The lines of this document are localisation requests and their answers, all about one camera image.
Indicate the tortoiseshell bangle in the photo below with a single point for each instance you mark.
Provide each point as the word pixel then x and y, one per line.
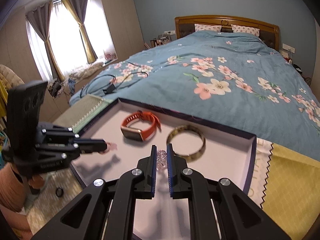
pixel 183 127

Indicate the navy jewelry tray white inside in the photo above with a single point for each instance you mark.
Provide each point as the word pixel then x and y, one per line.
pixel 220 155

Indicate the grey and yellow curtain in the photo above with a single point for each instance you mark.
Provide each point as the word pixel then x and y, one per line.
pixel 75 7
pixel 37 22

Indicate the small pink hair clip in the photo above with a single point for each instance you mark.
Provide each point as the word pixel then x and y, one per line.
pixel 111 146

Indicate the beige woven fringed cloth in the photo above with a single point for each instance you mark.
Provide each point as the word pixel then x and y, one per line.
pixel 77 107

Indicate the yellow quilted cloth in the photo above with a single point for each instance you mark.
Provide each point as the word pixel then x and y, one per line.
pixel 295 180

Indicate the wooden headboard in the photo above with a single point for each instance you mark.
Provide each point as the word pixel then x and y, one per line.
pixel 225 20

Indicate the beige padded chair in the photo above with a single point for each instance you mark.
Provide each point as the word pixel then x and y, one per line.
pixel 11 77

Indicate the green checked cloth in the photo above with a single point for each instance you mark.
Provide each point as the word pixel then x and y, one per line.
pixel 100 112

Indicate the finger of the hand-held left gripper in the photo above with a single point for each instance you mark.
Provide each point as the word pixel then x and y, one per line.
pixel 92 149
pixel 92 142

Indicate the white dotted pillow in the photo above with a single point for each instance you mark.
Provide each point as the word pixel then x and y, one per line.
pixel 207 28
pixel 246 29

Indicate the orange smartwatch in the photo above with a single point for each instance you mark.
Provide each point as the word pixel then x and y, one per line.
pixel 132 133

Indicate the person's left forearm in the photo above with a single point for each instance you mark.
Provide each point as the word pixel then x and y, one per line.
pixel 12 187

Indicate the white zigzag edged cloth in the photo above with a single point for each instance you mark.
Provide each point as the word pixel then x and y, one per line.
pixel 261 170

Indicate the small pink ornament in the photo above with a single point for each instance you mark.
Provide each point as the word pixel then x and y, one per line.
pixel 109 56

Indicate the blue floral blanket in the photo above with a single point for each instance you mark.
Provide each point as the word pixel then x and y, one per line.
pixel 200 92

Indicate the fluffy beige window cushion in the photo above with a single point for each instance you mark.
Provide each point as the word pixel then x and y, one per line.
pixel 87 70

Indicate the white wall socket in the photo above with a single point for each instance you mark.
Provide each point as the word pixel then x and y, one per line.
pixel 169 32
pixel 288 47

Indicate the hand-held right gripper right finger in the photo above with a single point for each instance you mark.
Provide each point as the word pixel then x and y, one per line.
pixel 170 172

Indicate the black power adapter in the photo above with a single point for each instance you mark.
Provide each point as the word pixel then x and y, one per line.
pixel 109 90

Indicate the dark patterned bag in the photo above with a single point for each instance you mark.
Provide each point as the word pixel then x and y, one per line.
pixel 54 87

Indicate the group of bedside cosmetics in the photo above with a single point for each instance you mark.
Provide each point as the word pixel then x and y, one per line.
pixel 160 41

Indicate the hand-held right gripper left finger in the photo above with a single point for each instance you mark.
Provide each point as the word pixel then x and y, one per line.
pixel 153 172

